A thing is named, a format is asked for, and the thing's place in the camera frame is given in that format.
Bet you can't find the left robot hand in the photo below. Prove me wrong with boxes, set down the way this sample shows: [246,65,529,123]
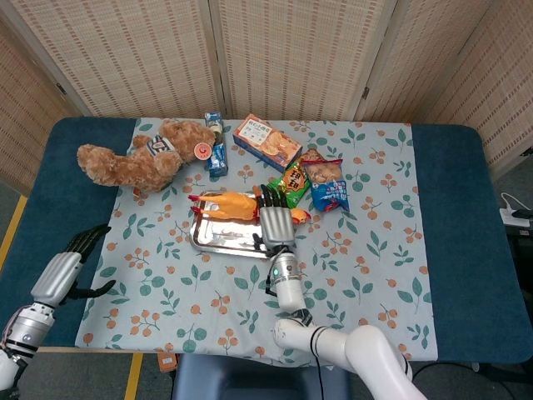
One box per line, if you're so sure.
[31,223,117,308]

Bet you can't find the floral leaf tablecloth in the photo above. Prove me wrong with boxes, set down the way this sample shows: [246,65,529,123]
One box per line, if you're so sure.
[74,117,436,368]

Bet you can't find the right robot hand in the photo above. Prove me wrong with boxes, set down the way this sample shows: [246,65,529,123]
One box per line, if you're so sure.
[252,182,297,256]

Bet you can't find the dark blue padded seat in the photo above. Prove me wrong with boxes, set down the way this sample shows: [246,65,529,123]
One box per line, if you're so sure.
[171,352,351,400]

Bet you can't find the blue milk carton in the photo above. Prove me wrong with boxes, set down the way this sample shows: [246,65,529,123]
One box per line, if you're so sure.
[203,112,231,178]

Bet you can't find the blue snack bag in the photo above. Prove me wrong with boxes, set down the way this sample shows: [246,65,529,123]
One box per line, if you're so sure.
[300,149,350,213]

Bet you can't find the white power strip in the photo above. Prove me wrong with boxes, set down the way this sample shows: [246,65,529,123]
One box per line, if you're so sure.
[499,192,533,228]

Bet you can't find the yellow rubber chicken toy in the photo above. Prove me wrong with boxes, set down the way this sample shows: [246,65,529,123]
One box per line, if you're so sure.
[187,189,311,226]

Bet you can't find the woven folding screen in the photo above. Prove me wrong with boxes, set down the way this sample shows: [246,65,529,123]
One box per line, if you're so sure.
[0,0,533,197]

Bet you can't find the red round hang tag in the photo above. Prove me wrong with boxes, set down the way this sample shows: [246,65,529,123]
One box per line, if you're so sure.
[193,141,214,162]

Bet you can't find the blue orange biscuit box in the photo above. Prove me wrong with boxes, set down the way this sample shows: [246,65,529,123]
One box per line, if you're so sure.
[232,114,304,171]

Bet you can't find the brown teddy bear plush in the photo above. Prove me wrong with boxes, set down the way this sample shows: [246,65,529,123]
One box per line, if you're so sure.
[77,118,217,199]

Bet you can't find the green snack packet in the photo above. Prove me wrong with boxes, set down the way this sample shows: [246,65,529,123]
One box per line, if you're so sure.
[266,161,311,208]

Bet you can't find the stainless steel tray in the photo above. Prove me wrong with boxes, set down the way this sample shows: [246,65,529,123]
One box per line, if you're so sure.
[189,189,301,260]

